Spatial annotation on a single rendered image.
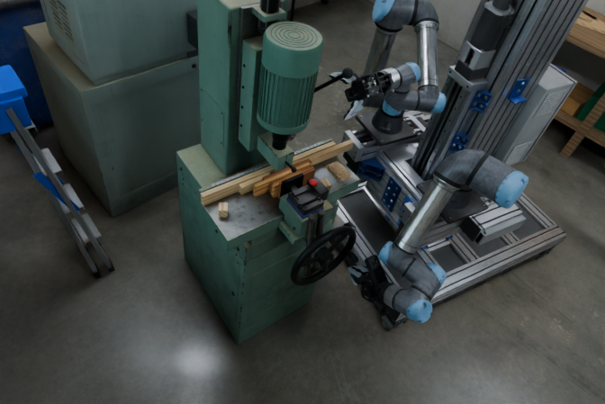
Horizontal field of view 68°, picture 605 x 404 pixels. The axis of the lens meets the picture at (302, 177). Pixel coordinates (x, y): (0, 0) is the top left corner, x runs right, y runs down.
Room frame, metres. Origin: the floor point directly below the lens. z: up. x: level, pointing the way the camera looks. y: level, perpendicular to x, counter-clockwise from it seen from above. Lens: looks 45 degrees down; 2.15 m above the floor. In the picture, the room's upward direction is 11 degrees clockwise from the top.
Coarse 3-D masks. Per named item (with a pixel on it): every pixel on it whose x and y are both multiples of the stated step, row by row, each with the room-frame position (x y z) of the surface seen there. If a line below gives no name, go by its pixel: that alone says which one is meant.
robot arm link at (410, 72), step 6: (396, 66) 1.41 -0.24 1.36; (402, 66) 1.41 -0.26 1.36; (408, 66) 1.42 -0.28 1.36; (414, 66) 1.43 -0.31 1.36; (402, 72) 1.38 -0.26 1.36; (408, 72) 1.39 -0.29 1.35; (414, 72) 1.41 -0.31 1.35; (402, 78) 1.36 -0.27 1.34; (408, 78) 1.38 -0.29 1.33; (414, 78) 1.40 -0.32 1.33; (402, 84) 1.36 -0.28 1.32; (408, 84) 1.38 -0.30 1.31; (396, 90) 1.38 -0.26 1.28; (402, 90) 1.38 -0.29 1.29; (408, 90) 1.39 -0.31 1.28
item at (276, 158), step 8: (264, 136) 1.24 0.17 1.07; (264, 144) 1.21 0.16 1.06; (264, 152) 1.21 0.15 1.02; (272, 152) 1.17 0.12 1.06; (280, 152) 1.18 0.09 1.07; (288, 152) 1.18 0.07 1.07; (272, 160) 1.17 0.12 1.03; (280, 160) 1.15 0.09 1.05; (288, 160) 1.18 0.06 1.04; (280, 168) 1.16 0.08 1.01
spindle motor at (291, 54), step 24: (288, 24) 1.26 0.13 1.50; (264, 48) 1.16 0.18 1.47; (288, 48) 1.13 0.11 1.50; (312, 48) 1.15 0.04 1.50; (264, 72) 1.16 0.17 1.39; (288, 72) 1.12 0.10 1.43; (312, 72) 1.16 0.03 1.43; (264, 96) 1.14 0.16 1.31; (288, 96) 1.12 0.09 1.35; (312, 96) 1.19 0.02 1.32; (264, 120) 1.14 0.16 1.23; (288, 120) 1.12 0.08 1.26
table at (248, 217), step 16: (336, 160) 1.38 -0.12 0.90; (320, 176) 1.27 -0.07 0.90; (352, 176) 1.30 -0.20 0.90; (336, 192) 1.21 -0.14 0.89; (208, 208) 1.00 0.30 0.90; (240, 208) 1.03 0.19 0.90; (256, 208) 1.04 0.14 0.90; (272, 208) 1.06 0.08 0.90; (224, 224) 0.95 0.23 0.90; (240, 224) 0.96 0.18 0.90; (256, 224) 0.97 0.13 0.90; (272, 224) 1.01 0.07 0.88; (224, 240) 0.90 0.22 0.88; (240, 240) 0.92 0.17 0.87
